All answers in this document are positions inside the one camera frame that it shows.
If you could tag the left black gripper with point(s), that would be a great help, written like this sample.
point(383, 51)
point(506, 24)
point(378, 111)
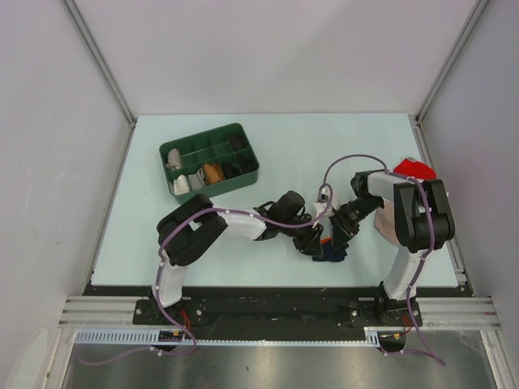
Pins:
point(309, 244)

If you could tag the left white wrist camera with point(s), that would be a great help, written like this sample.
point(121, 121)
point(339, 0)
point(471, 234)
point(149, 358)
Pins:
point(321, 209)

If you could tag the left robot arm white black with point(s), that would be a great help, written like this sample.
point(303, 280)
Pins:
point(187, 233)

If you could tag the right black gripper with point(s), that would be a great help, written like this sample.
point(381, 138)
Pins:
point(342, 230)

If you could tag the navy orange underwear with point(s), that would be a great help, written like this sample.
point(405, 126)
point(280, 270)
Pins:
point(329, 254)

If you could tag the beige rolled cloth in tray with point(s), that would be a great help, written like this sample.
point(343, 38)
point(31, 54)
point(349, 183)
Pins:
point(174, 160)

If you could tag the orange rolled cloth in tray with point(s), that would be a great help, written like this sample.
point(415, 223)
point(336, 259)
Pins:
point(213, 173)

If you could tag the black rolled cloth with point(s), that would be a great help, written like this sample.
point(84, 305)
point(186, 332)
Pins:
point(230, 171)
point(237, 142)
point(246, 164)

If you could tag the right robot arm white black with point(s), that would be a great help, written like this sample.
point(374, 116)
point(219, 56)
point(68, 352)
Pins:
point(422, 223)

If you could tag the black rolled cloth right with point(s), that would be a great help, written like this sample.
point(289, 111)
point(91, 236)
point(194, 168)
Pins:
point(246, 164)

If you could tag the aluminium frame rail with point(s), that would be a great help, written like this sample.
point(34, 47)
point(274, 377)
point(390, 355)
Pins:
point(442, 313)

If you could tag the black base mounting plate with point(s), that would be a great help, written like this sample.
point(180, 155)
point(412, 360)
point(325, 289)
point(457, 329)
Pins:
point(354, 307)

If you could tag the black rolled cloth back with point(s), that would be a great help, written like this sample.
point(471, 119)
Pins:
point(237, 142)

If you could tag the black rolled cloth front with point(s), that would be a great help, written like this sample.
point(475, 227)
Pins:
point(230, 171)

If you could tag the pink underwear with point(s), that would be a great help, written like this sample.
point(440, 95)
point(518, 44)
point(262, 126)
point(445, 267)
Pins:
point(384, 222)

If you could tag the green compartment organizer tray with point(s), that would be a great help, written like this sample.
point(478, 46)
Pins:
point(208, 147)

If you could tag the white rolled cloth in tray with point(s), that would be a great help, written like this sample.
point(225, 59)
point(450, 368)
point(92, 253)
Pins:
point(181, 185)

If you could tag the red white underwear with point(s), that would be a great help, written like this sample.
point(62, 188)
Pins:
point(415, 168)

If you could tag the grey rolled cloth in tray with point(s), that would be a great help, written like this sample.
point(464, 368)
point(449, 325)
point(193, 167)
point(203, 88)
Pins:
point(197, 180)

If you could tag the slotted cable duct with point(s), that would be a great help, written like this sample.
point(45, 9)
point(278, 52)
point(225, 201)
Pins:
point(170, 337)

